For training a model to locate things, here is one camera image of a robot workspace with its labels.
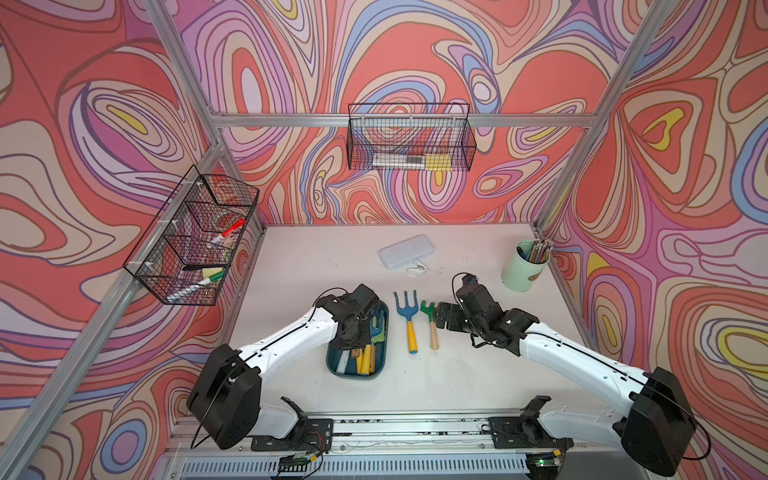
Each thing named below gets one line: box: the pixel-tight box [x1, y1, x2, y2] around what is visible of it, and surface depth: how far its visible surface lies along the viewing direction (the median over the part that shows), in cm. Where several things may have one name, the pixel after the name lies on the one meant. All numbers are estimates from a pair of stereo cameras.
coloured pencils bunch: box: [529, 238, 554, 264], surface depth 93 cm
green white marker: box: [166, 271, 225, 302], surface depth 73 cm
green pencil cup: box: [501, 239, 553, 293], surface depth 96 cm
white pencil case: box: [379, 234, 435, 269], surface depth 113 cm
